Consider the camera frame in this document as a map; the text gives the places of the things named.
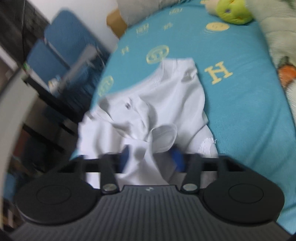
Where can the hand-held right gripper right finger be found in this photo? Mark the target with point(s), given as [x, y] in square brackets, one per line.
[192, 166]

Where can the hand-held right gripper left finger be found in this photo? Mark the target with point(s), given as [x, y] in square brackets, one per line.
[108, 166]

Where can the white t-shirt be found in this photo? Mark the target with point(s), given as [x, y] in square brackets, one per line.
[175, 102]

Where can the bed with teal printed sheet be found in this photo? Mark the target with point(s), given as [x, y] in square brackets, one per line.
[242, 104]

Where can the grey cloth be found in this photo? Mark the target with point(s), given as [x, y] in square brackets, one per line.
[78, 67]

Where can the white desk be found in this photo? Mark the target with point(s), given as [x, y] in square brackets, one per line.
[13, 111]

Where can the blue covered chair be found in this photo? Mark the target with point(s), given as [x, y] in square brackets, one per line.
[44, 62]
[71, 34]

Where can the mustard yellow cushion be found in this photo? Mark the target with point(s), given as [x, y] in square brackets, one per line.
[115, 23]

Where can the green lion print blanket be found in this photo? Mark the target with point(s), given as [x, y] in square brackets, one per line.
[277, 41]

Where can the grey pillow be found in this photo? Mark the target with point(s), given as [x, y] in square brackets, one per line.
[131, 9]

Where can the green plush toy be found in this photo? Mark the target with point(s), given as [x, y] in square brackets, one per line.
[233, 11]

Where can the dark barred window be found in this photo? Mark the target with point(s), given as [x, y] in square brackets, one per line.
[20, 20]

